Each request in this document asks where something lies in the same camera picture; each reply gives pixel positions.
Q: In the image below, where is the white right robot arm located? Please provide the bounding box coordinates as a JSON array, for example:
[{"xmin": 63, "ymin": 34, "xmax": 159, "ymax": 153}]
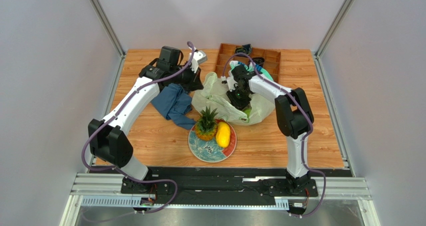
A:
[{"xmin": 221, "ymin": 65, "xmax": 314, "ymax": 195}]

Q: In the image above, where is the fake pineapple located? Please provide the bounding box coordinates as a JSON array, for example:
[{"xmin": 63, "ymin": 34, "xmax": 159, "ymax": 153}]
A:
[{"xmin": 194, "ymin": 106, "xmax": 218, "ymax": 141}]

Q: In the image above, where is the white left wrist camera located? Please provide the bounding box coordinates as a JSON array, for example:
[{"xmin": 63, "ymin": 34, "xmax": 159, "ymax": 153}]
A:
[{"xmin": 189, "ymin": 50, "xmax": 208, "ymax": 73}]

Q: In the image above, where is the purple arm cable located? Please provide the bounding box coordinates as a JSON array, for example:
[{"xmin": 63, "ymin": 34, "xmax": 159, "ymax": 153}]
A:
[
  {"xmin": 81, "ymin": 41, "xmax": 196, "ymax": 214},
  {"xmin": 221, "ymin": 53, "xmax": 327, "ymax": 218}
]

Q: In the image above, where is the dark blue yellow sock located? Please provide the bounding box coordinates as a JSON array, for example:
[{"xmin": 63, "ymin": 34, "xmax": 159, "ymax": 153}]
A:
[{"xmin": 234, "ymin": 44, "xmax": 253, "ymax": 55}]

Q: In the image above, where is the teal white sock left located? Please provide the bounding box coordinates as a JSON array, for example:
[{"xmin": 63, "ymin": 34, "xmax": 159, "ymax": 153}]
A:
[{"xmin": 229, "ymin": 60, "xmax": 247, "ymax": 70}]

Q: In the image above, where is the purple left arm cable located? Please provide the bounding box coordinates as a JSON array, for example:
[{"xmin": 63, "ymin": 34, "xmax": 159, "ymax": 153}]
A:
[{"xmin": 81, "ymin": 41, "xmax": 196, "ymax": 214}]

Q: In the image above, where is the black sock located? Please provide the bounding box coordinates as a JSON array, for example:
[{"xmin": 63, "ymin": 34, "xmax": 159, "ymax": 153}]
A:
[{"xmin": 252, "ymin": 57, "xmax": 265, "ymax": 67}]

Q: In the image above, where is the teal white sock right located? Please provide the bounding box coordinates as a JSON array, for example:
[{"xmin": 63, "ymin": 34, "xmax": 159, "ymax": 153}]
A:
[{"xmin": 255, "ymin": 64, "xmax": 273, "ymax": 81}]

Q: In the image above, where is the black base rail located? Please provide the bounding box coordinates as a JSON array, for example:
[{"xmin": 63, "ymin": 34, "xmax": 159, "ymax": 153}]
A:
[{"xmin": 71, "ymin": 168, "xmax": 371, "ymax": 210}]

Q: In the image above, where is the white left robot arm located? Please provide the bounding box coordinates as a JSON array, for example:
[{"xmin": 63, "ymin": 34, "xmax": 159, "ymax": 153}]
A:
[{"xmin": 83, "ymin": 42, "xmax": 208, "ymax": 193}]

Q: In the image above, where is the blue cloth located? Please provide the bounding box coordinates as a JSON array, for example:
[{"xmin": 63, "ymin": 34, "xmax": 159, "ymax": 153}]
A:
[{"xmin": 151, "ymin": 84, "xmax": 196, "ymax": 130}]

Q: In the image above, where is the red and teal floral plate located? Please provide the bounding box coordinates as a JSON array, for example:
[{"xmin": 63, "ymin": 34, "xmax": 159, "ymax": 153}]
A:
[{"xmin": 188, "ymin": 119, "xmax": 237, "ymax": 163}]

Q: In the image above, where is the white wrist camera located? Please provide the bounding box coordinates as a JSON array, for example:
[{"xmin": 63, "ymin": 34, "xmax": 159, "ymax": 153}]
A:
[
  {"xmin": 220, "ymin": 71, "xmax": 238, "ymax": 92},
  {"xmin": 189, "ymin": 50, "xmax": 208, "ymax": 73}
]

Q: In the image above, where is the teal white sock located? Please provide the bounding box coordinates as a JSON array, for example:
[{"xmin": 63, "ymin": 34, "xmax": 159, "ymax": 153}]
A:
[
  {"xmin": 255, "ymin": 64, "xmax": 273, "ymax": 81},
  {"xmin": 229, "ymin": 60, "xmax": 247, "ymax": 70}
]

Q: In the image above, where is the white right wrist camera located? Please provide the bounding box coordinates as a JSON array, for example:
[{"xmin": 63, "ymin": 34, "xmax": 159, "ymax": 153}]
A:
[{"xmin": 220, "ymin": 71, "xmax": 238, "ymax": 92}]

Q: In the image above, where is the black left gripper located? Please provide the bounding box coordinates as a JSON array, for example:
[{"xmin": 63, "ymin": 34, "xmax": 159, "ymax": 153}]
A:
[{"xmin": 170, "ymin": 62, "xmax": 204, "ymax": 94}]

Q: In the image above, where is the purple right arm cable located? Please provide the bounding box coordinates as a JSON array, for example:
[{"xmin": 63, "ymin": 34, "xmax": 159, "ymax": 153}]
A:
[{"xmin": 221, "ymin": 53, "xmax": 327, "ymax": 218}]

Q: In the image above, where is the pale yellow plastic bag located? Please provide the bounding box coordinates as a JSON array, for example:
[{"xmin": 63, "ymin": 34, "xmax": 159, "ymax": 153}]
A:
[{"xmin": 191, "ymin": 72, "xmax": 275, "ymax": 126}]

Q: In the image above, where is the fake yellow mango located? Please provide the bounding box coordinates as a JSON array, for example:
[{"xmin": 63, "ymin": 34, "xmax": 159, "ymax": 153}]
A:
[{"xmin": 215, "ymin": 121, "xmax": 231, "ymax": 148}]

